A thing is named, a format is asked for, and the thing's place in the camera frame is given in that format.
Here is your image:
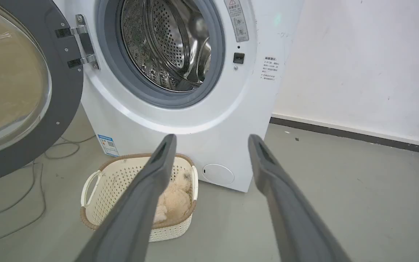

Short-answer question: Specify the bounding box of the grey washer door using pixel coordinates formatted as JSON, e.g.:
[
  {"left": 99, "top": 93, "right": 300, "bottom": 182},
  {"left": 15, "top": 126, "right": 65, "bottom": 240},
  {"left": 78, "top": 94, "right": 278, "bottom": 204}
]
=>
[{"left": 0, "top": 0, "right": 98, "bottom": 186}]

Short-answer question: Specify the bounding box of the beige fluffy cloth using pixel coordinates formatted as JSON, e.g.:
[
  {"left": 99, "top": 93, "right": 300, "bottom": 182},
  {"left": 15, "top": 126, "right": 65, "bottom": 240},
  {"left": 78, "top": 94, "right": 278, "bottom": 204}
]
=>
[{"left": 153, "top": 172, "right": 192, "bottom": 224}]

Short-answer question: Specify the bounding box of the white front-load washing machine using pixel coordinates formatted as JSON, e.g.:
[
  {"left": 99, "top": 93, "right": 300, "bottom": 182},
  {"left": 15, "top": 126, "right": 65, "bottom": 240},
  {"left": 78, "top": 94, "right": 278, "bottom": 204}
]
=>
[{"left": 51, "top": 0, "right": 306, "bottom": 193}]

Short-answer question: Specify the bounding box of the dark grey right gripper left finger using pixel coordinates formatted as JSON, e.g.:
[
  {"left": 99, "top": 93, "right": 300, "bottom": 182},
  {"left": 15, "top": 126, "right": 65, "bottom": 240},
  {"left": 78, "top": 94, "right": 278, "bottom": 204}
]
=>
[{"left": 74, "top": 134, "right": 177, "bottom": 262}]

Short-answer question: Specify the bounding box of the thin grey floor cable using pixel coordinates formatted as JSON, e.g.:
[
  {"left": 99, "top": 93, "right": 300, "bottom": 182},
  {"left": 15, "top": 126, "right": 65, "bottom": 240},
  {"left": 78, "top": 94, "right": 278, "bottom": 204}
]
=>
[{"left": 0, "top": 135, "right": 96, "bottom": 248}]

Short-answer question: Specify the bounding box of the cream perforated laundry basket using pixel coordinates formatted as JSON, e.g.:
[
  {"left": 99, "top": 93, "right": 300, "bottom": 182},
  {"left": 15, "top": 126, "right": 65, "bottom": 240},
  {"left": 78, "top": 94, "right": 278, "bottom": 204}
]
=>
[{"left": 80, "top": 153, "right": 199, "bottom": 242}]

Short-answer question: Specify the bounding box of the black wall baseboard strip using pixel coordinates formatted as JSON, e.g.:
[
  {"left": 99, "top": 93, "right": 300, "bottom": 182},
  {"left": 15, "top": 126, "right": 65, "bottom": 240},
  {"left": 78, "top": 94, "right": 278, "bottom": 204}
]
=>
[{"left": 270, "top": 117, "right": 419, "bottom": 157}]

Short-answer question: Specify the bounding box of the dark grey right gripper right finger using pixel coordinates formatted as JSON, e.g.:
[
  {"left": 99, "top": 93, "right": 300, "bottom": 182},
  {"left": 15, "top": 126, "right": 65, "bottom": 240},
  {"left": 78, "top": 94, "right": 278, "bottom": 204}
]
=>
[{"left": 248, "top": 134, "right": 352, "bottom": 262}]

